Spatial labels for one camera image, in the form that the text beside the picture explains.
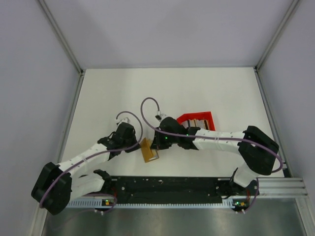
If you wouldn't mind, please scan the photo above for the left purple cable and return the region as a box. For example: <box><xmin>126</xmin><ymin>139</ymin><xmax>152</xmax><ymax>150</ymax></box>
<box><xmin>39</xmin><ymin>112</ymin><xmax>144</xmax><ymax>217</ymax></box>

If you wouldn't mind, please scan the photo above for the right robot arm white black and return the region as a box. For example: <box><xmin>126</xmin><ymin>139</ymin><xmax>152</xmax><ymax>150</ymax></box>
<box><xmin>151</xmin><ymin>115</ymin><xmax>279</xmax><ymax>196</ymax></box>

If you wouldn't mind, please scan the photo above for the yellow leather card holder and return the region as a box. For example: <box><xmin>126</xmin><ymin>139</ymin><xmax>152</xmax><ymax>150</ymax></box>
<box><xmin>140</xmin><ymin>138</ymin><xmax>159</xmax><ymax>163</ymax></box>

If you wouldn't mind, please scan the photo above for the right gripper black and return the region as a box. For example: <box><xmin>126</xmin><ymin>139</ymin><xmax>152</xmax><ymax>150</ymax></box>
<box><xmin>151</xmin><ymin>127</ymin><xmax>179</xmax><ymax>150</ymax></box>

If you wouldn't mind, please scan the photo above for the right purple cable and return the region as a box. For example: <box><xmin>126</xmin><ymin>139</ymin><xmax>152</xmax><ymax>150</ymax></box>
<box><xmin>140</xmin><ymin>97</ymin><xmax>283</xmax><ymax>213</ymax></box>

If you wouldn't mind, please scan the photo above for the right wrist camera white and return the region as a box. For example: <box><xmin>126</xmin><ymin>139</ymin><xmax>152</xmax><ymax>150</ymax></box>
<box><xmin>155</xmin><ymin>111</ymin><xmax>168</xmax><ymax>122</ymax></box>

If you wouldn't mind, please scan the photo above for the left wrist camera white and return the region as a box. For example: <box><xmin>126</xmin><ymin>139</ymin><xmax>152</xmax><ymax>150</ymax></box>
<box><xmin>115</xmin><ymin>117</ymin><xmax>130</xmax><ymax>125</ymax></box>

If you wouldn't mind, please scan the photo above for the red plastic card bin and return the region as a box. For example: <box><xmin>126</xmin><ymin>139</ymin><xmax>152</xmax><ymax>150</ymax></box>
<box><xmin>177</xmin><ymin>112</ymin><xmax>216</xmax><ymax>131</ymax></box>

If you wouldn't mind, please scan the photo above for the stack of cards in bin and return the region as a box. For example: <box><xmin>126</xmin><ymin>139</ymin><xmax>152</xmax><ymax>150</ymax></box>
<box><xmin>182</xmin><ymin>119</ymin><xmax>210</xmax><ymax>130</ymax></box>

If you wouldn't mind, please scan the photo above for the grey slotted cable duct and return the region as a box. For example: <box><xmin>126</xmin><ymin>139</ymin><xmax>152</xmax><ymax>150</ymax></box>
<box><xmin>66</xmin><ymin>198</ymin><xmax>247</xmax><ymax>209</ymax></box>

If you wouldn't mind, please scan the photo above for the purple cable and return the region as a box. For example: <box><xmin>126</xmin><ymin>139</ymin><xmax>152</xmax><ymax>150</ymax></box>
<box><xmin>140</xmin><ymin>97</ymin><xmax>283</xmax><ymax>213</ymax></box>
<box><xmin>39</xmin><ymin>112</ymin><xmax>144</xmax><ymax>217</ymax></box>

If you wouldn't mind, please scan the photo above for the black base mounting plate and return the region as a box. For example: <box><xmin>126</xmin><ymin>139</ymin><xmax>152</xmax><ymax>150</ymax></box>
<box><xmin>100</xmin><ymin>176</ymin><xmax>257</xmax><ymax>204</ymax></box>

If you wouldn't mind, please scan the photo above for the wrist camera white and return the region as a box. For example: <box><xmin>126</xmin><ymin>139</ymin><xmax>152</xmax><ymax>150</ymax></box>
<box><xmin>155</xmin><ymin>111</ymin><xmax>168</xmax><ymax>122</ymax></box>
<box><xmin>115</xmin><ymin>117</ymin><xmax>130</xmax><ymax>125</ymax></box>

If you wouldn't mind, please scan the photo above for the aluminium frame rail front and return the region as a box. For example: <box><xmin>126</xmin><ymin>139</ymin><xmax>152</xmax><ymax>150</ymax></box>
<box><xmin>258</xmin><ymin>177</ymin><xmax>308</xmax><ymax>198</ymax></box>

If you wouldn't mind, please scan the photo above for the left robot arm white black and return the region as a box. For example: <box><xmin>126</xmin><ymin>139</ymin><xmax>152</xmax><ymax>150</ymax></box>
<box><xmin>31</xmin><ymin>121</ymin><xmax>140</xmax><ymax>215</ymax></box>

